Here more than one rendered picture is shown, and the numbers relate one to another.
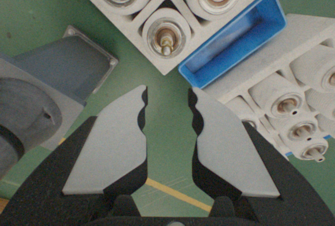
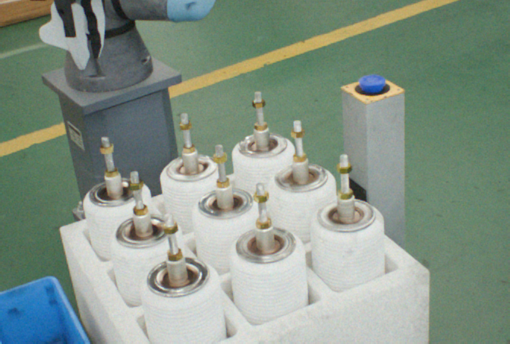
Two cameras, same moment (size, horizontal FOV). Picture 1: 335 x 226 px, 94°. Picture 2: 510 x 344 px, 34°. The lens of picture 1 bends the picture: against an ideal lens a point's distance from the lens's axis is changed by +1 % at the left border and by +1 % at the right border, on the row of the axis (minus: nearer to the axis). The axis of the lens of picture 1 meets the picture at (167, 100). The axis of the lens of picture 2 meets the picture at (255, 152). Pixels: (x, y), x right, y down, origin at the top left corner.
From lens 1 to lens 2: 106 cm
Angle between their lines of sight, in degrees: 58
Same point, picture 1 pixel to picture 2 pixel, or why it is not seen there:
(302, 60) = not seen: outside the picture
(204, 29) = (102, 270)
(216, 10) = (122, 228)
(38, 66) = (149, 108)
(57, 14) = not seen: hidden behind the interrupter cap
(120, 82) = not seen: hidden behind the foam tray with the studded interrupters
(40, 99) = (114, 79)
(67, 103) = (96, 98)
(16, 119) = (106, 49)
